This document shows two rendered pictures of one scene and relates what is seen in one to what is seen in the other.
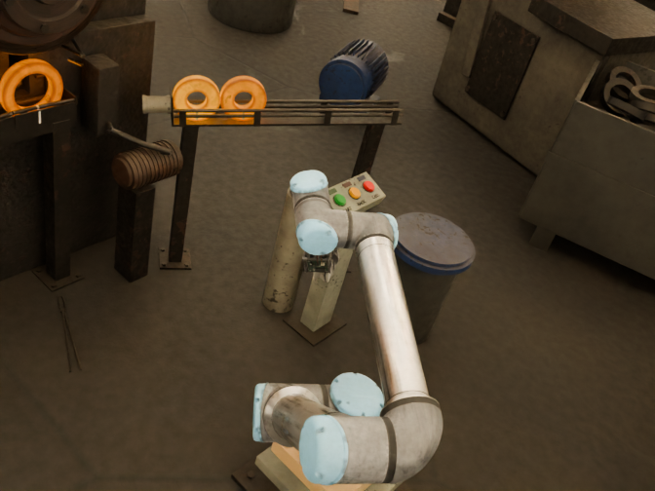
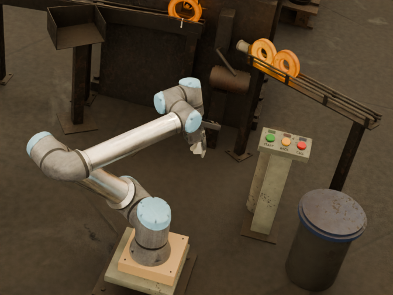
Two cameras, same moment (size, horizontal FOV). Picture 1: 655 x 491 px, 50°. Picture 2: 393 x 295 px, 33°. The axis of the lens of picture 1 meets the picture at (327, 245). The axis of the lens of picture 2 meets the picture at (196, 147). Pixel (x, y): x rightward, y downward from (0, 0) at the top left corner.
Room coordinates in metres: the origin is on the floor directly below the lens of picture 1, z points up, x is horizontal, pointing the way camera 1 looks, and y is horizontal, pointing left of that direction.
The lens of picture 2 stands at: (0.44, -2.08, 2.53)
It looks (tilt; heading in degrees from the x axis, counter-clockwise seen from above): 40 degrees down; 64
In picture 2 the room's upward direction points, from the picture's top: 11 degrees clockwise
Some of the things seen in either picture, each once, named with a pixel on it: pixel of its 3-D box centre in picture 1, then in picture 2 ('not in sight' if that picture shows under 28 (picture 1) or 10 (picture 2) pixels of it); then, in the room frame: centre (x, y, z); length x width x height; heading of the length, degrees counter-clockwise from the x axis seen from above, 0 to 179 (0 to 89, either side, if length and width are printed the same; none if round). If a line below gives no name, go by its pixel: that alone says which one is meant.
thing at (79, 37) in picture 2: not in sight; (74, 72); (1.14, 1.00, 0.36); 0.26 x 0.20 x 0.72; 3
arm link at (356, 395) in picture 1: (349, 411); (151, 220); (1.24, -0.18, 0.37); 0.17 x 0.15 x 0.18; 107
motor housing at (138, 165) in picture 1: (144, 211); (224, 109); (1.93, 0.66, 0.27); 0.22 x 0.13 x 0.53; 148
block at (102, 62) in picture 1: (98, 94); (224, 30); (1.93, 0.83, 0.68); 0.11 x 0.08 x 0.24; 58
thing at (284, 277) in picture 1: (290, 250); (266, 171); (1.96, 0.12, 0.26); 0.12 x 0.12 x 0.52
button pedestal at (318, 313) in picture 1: (333, 261); (272, 187); (1.91, -0.04, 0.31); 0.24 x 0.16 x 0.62; 148
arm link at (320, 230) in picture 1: (319, 226); (170, 101); (1.33, 0.03, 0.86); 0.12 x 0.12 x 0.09; 18
